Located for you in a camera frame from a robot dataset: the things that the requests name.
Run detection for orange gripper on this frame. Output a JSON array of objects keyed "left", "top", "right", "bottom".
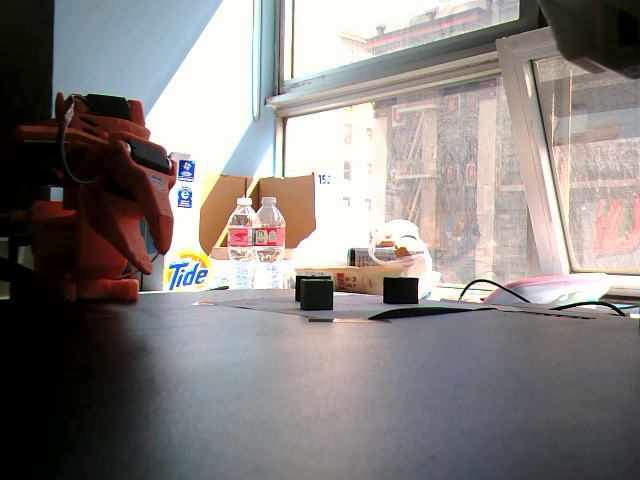
[{"left": 101, "top": 133, "right": 178, "bottom": 276}]

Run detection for green cube with circle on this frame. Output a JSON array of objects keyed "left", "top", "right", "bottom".
[{"left": 299, "top": 278, "right": 335, "bottom": 312}]

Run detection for black cube with X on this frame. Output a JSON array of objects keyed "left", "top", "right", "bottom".
[
  {"left": 294, "top": 274, "right": 332, "bottom": 303},
  {"left": 382, "top": 276, "right": 420, "bottom": 306}
]

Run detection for white Tide detergent box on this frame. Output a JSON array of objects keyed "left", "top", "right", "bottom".
[{"left": 139, "top": 152, "right": 212, "bottom": 293}]

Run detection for clear water bottle red label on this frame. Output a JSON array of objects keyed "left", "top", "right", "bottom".
[
  {"left": 227, "top": 198, "right": 259, "bottom": 291},
  {"left": 254, "top": 196, "right": 287, "bottom": 291}
]

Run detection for brown cardboard box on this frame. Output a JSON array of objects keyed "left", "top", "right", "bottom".
[{"left": 198, "top": 173, "right": 317, "bottom": 262}]

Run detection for printed can in bag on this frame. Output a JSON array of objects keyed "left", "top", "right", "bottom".
[{"left": 347, "top": 247, "right": 399, "bottom": 268}]

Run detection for printed food box in bag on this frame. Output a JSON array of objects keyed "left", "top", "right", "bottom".
[{"left": 294, "top": 266, "right": 406, "bottom": 296}]

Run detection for clear plastic bag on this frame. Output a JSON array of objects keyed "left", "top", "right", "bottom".
[{"left": 292, "top": 218, "right": 442, "bottom": 301}]

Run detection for white leaning window sash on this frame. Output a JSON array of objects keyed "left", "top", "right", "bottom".
[{"left": 494, "top": 27, "right": 640, "bottom": 291}]

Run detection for black toothed strip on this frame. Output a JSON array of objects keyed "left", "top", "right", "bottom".
[{"left": 499, "top": 307, "right": 596, "bottom": 321}]

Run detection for window frame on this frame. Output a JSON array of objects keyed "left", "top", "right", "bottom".
[{"left": 252, "top": 0, "right": 640, "bottom": 301}]

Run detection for black adapter cable loop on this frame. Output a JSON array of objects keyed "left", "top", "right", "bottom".
[{"left": 457, "top": 279, "right": 531, "bottom": 305}]

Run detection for black mains cable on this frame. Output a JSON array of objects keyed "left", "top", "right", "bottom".
[{"left": 549, "top": 301, "right": 627, "bottom": 318}]

